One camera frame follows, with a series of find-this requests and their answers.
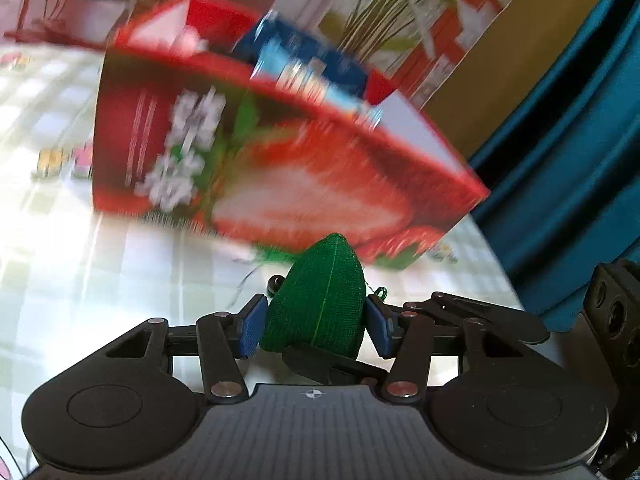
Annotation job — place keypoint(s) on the blue snack packet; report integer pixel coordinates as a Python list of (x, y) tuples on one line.
[(310, 70)]

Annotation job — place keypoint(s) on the red strawberry print box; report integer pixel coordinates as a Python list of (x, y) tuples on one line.
[(300, 185)]

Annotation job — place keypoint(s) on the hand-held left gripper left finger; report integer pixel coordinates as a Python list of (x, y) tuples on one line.
[(251, 327)]

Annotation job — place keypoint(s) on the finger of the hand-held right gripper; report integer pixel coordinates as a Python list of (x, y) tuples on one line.
[(500, 320), (340, 372)]

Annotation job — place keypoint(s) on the green triangular sachet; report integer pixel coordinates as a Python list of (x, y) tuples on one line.
[(315, 300)]

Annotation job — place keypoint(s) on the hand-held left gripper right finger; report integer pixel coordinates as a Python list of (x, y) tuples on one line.
[(379, 327)]

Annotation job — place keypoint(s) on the teal curtain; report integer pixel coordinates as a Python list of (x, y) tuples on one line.
[(575, 160)]

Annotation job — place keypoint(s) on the green checked tablecloth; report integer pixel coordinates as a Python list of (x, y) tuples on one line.
[(75, 260)]

